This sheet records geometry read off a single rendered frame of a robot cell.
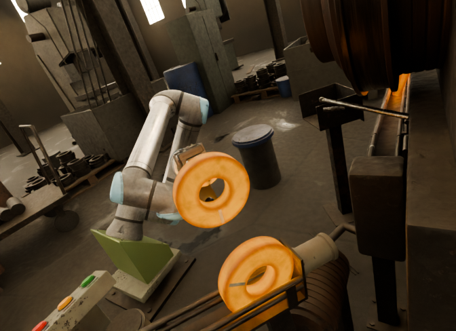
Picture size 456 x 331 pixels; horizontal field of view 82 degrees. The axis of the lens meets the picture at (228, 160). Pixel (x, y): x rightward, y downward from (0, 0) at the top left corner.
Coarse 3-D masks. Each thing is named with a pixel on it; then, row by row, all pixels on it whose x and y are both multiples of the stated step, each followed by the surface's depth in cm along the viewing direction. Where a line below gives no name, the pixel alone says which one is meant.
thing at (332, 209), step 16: (304, 96) 139; (320, 96) 139; (336, 96) 140; (352, 96) 114; (304, 112) 142; (320, 112) 116; (336, 112) 116; (352, 112) 117; (320, 128) 119; (336, 128) 128; (336, 144) 132; (336, 160) 136; (336, 176) 141; (336, 192) 150; (336, 208) 157; (336, 224) 147
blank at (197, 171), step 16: (192, 160) 49; (208, 160) 48; (224, 160) 49; (176, 176) 49; (192, 176) 48; (208, 176) 49; (224, 176) 50; (240, 176) 52; (176, 192) 47; (192, 192) 48; (224, 192) 54; (240, 192) 53; (192, 208) 50; (208, 208) 51; (224, 208) 53; (240, 208) 54; (192, 224) 51; (208, 224) 52
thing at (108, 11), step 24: (96, 0) 282; (120, 0) 895; (264, 0) 662; (96, 24) 313; (120, 24) 305; (120, 48) 305; (144, 48) 954; (120, 72) 337; (144, 72) 332; (144, 96) 332; (0, 120) 646; (24, 144) 661; (168, 144) 360
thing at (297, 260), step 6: (282, 240) 54; (288, 246) 52; (294, 252) 50; (294, 258) 51; (300, 258) 49; (294, 264) 52; (300, 264) 49; (294, 270) 53; (300, 270) 50; (294, 276) 54; (306, 288) 52; (306, 294) 52
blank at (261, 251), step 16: (256, 240) 48; (272, 240) 49; (240, 256) 46; (256, 256) 46; (272, 256) 48; (288, 256) 50; (224, 272) 46; (240, 272) 46; (272, 272) 51; (288, 272) 52; (224, 288) 46; (240, 288) 47; (256, 288) 51; (272, 288) 51; (240, 304) 48
